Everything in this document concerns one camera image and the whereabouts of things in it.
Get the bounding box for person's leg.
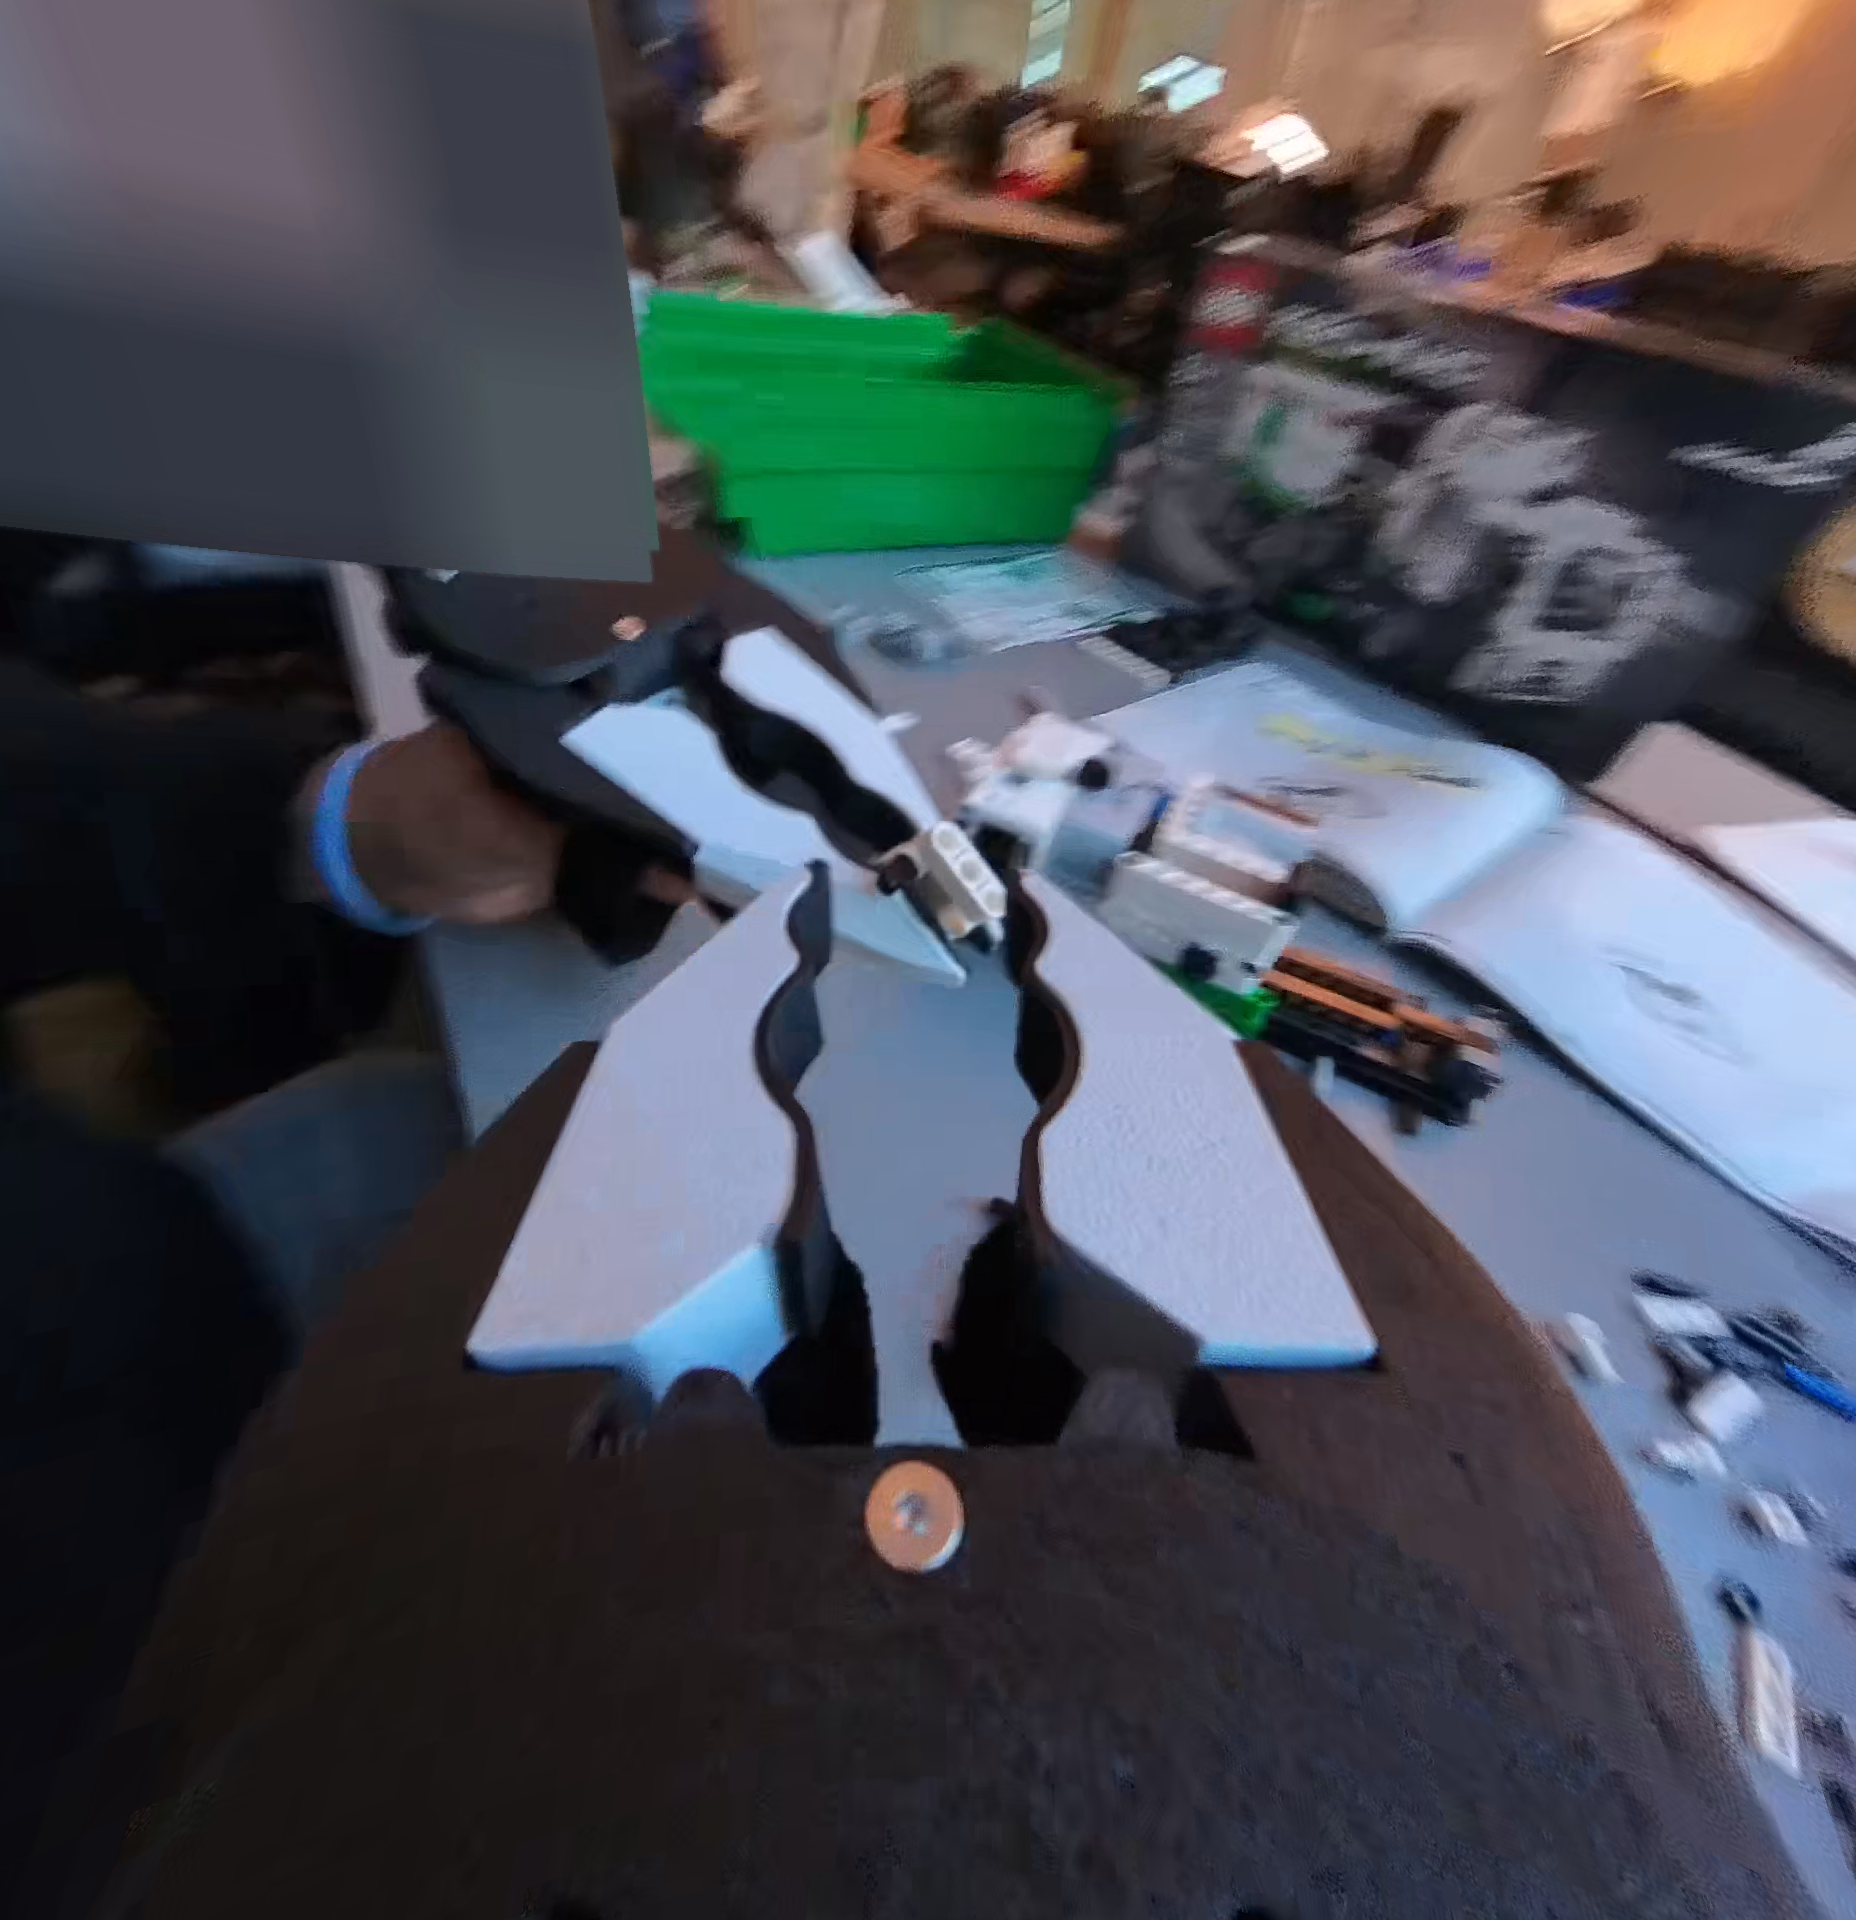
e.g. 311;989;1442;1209
154;1049;465;1352

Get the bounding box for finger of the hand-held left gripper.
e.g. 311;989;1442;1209
557;698;970;986
687;622;948;863

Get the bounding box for green plastic bin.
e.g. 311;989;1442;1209
635;287;1136;560

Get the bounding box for person's left hand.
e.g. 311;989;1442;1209
329;724;696;930

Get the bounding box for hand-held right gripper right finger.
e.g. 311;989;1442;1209
1003;869;1382;1373

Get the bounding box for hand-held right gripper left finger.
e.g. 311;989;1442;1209
464;862;876;1403

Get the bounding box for lego instruction booklet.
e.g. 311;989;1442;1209
1085;661;1856;1252

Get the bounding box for small lego pieces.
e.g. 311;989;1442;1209
1535;1268;1856;1914

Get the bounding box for black lego set box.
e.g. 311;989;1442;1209
1115;240;1856;780

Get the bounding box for lego truck model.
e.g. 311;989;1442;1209
950;712;1508;1130

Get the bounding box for person's left forearm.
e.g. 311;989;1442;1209
0;661;359;1051

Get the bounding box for white bent lego liftarm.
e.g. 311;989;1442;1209
873;820;1012;950

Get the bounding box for green printed sticker sheet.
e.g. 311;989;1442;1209
895;545;1177;657

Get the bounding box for blue wristband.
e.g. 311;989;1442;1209
304;739;432;938

